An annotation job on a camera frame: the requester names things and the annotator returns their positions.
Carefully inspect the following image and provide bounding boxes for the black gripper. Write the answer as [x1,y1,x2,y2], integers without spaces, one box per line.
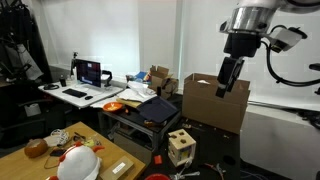
[215,32,263,99]

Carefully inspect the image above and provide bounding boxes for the plain silver fork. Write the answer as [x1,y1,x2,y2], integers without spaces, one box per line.
[169,170,201,180]

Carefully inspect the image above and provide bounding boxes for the silver fork with white tape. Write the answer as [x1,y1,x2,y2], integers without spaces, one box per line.
[176,158,194,180]

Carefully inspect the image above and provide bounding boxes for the large cardboard box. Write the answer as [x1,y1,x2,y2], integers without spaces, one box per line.
[181,72,251,136]

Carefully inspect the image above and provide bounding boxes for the small open cardboard box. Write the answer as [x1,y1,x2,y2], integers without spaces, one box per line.
[148,64,180,101]

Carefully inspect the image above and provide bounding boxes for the dark blue bin lid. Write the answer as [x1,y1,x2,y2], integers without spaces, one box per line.
[136,95,181,125]

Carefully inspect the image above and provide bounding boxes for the white cabinet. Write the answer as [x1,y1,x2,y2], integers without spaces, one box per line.
[239,99,320,180]

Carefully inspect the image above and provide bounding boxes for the blue bag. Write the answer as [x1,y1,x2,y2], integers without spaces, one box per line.
[134,70,153,84]

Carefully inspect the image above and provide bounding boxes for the wooden shape sorter cube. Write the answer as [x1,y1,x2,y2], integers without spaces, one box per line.
[167,128,197,168]

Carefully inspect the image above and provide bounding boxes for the white plastic bag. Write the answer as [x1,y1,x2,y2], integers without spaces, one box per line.
[116,80,158,104]

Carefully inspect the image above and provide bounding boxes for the tan folder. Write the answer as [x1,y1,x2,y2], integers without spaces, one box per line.
[115,97,143,110]

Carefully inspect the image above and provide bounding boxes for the black metal cart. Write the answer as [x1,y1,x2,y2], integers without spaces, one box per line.
[100,108,183,154]

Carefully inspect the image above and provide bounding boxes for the small orange block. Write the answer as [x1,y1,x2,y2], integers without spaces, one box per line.
[153,154,164,166]

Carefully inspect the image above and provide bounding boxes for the black headset stand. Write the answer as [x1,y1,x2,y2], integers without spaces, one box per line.
[101,69,114,89]

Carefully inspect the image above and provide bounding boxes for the orange bowl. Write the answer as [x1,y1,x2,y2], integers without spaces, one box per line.
[101,101,125,114]

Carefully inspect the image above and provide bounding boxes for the red plastic bowl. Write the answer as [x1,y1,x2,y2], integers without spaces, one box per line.
[143,173,172,180]

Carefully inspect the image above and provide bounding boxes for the white desk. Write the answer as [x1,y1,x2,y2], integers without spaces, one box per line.
[37,80,125,110]

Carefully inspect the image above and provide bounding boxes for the flat cardboard box white label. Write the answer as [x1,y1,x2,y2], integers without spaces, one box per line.
[98,155,135,180]

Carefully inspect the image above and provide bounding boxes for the black keyboard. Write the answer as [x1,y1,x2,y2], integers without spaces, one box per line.
[61,87,88,99]

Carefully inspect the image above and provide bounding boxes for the black webcam tripod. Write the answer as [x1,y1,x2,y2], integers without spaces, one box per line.
[69,51,80,80]

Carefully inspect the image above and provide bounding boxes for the green yellow toy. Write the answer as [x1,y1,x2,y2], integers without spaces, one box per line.
[82,137,98,150]

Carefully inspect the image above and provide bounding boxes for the black cup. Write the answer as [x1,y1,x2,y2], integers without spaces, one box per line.
[59,74,68,88]

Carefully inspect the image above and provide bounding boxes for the white patterned cloth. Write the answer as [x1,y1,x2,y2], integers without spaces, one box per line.
[43,128,71,148]

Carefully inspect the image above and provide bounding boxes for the black headphones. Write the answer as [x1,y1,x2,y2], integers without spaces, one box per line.
[42,83,60,91]

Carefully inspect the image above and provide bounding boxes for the black phone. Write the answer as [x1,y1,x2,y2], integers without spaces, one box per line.
[49,148,68,158]

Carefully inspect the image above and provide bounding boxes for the white paper bag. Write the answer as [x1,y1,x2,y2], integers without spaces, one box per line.
[23,102,42,118]

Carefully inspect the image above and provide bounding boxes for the grey fabric panel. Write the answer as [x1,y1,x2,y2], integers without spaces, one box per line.
[3,43,45,82]

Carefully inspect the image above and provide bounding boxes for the black office chair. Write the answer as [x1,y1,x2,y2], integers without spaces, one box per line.
[0,79,67,149]

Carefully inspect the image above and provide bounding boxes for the brown ball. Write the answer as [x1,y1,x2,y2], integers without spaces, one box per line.
[23,138,50,159]

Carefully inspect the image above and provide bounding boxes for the black hanging cloth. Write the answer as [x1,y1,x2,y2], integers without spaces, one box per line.
[0,0,53,84]

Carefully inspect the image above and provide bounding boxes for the wooden table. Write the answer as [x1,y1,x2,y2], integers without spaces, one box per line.
[0,121,147,180]

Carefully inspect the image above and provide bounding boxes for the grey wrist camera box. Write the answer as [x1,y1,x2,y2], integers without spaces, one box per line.
[265,26,308,54]

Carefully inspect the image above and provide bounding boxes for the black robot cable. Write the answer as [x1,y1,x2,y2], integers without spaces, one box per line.
[260,24,320,88]

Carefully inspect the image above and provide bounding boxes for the black camera stand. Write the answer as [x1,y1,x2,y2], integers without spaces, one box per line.
[308,62,320,96]

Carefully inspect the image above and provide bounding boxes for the black cable bundle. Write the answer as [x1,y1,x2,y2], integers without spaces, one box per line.
[295,109,320,132]

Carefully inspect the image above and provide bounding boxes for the orange handled pliers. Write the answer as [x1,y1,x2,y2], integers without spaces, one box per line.
[203,162,228,178]

